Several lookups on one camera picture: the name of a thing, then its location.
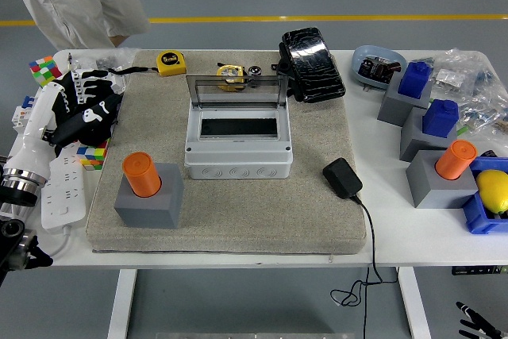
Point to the orange cylinder battery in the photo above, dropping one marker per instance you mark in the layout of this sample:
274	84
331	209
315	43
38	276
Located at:
139	172
456	158

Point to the small colourful puzzle cube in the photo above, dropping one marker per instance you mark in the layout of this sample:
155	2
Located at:
93	154

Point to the black cloth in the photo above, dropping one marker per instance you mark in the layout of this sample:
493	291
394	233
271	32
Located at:
97	135

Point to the blue plastic bin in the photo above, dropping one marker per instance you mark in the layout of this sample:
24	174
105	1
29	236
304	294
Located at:
476	216

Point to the yellow lemon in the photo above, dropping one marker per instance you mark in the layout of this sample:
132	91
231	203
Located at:
494	190

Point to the glossy black pouch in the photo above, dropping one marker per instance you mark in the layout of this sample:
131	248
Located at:
313	65

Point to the smoky transparent box lid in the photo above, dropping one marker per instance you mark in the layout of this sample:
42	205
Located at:
264	95

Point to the clear bag of screws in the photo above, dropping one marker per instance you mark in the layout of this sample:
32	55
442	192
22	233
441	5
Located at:
91	57

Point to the small white parts packet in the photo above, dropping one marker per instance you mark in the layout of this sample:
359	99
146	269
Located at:
450	78

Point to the white circuit breaker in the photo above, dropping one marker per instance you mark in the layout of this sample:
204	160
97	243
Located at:
21	116

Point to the small black cylinder cell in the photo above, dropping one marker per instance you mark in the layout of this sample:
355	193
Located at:
255	71

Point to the grey-brown mat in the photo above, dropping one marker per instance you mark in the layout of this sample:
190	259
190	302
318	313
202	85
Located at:
258	216

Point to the grey block holder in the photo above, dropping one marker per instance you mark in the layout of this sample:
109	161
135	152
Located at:
436	196
412	140
391	106
158	208

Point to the dark electronic components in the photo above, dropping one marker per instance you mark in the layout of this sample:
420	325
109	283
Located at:
377	69

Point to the white table leg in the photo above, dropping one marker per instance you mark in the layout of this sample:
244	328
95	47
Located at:
121	303
414	303

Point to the large colourful puzzle cube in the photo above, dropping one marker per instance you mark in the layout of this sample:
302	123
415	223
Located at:
43	71

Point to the person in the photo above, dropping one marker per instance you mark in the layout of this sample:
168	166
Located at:
59	5

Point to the black table control panel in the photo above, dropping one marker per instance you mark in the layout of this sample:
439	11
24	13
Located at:
476	270

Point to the yellow chrome-faced tape measure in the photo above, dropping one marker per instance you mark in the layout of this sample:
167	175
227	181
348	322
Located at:
230	70

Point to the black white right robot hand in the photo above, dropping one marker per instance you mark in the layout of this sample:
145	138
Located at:
470	311

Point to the blue block battery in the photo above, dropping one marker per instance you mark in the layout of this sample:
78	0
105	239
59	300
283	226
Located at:
414	79
440	116

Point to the thin grey screwdriver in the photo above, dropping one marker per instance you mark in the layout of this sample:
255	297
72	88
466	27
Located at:
70	62

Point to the white power strip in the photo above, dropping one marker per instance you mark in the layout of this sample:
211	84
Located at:
63	196

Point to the green plastic strip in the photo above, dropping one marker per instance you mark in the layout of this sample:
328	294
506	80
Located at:
461	129

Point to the light blue bowl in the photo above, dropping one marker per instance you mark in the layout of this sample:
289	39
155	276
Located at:
363	54

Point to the yellow 5m tape measure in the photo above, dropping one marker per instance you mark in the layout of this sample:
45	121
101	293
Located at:
170	64

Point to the black power adapter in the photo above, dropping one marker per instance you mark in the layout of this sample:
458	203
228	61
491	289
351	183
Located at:
341	178

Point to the grey plastic junction box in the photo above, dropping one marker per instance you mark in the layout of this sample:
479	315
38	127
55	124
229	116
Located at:
238	152

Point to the clear bag of parts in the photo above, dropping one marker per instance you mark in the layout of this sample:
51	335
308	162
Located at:
484	93

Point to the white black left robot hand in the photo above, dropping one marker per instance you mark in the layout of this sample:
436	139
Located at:
37	124

